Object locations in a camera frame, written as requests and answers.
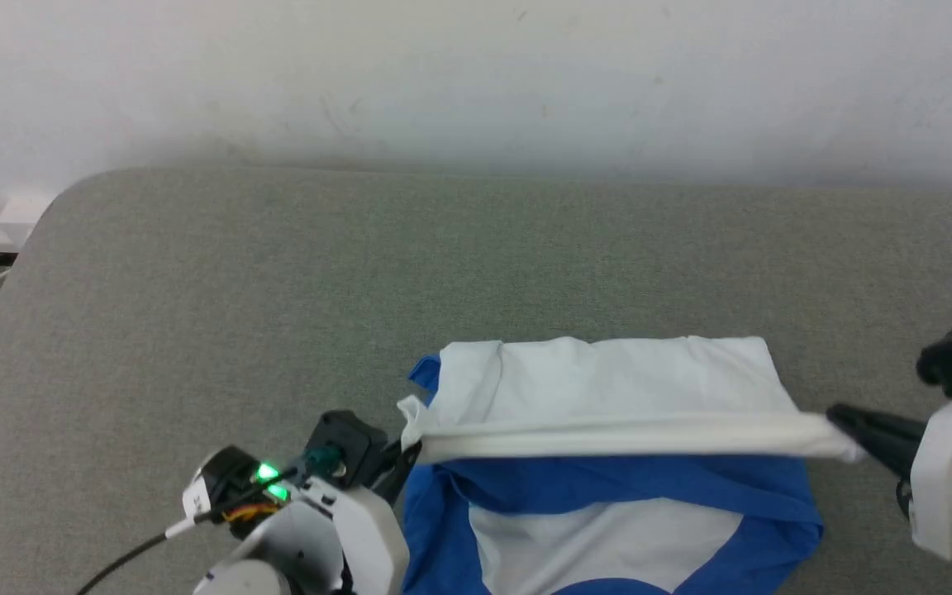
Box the blue and white garment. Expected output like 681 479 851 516
396 334 868 595

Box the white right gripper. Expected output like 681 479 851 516
826 384 952 563

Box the white wall socket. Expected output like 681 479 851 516
0 193 57 226

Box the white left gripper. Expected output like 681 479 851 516
232 440 425 595

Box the black cable with white tag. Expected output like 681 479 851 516
73 478 217 595

